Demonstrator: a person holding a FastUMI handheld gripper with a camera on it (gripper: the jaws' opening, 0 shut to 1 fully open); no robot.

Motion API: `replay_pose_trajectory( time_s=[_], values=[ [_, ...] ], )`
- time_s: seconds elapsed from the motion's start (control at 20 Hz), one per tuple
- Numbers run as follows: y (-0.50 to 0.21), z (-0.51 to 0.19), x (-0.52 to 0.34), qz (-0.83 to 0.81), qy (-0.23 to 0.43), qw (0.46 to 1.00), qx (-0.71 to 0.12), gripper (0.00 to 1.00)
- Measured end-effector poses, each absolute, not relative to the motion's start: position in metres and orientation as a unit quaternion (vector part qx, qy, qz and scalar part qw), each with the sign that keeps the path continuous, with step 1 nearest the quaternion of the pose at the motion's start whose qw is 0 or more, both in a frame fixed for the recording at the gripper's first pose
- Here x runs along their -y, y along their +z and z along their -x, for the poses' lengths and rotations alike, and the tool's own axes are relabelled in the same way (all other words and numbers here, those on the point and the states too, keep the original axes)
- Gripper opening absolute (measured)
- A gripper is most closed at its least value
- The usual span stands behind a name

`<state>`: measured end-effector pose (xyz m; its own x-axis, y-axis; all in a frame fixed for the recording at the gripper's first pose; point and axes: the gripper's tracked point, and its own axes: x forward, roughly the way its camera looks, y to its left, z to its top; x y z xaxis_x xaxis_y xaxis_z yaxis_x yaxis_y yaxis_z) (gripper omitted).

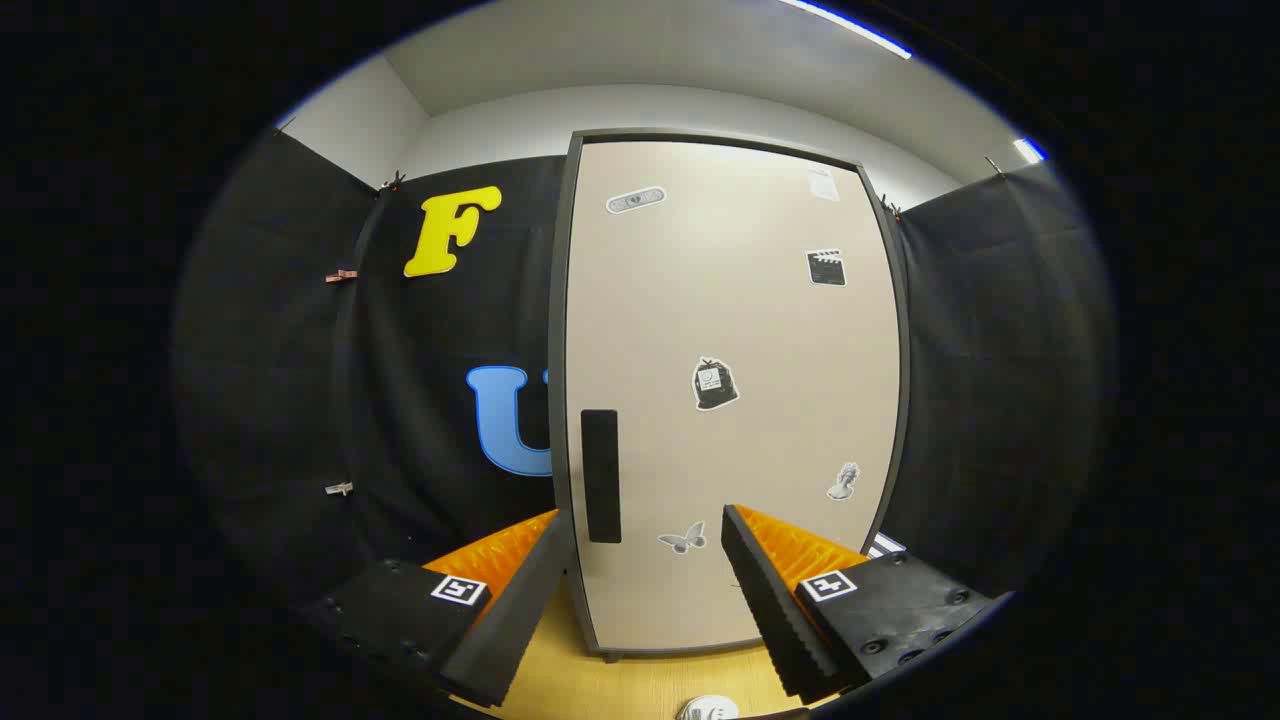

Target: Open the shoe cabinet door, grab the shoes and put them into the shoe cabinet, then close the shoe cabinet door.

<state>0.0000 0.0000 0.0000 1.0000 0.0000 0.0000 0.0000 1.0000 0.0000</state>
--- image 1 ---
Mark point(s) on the grey shoe cabinet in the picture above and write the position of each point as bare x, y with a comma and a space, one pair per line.
556, 300

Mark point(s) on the beige shoe cabinet door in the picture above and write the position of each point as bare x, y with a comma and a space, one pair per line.
730, 330

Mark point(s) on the black backdrop cloth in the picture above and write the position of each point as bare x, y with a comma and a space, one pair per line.
400, 400

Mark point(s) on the red cloth clip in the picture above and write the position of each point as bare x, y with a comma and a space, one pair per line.
341, 275

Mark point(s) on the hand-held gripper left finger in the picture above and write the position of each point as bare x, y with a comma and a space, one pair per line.
520, 610

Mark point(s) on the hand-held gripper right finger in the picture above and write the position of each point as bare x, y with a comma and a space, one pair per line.
775, 610

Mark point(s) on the white shoe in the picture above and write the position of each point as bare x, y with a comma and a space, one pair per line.
708, 710

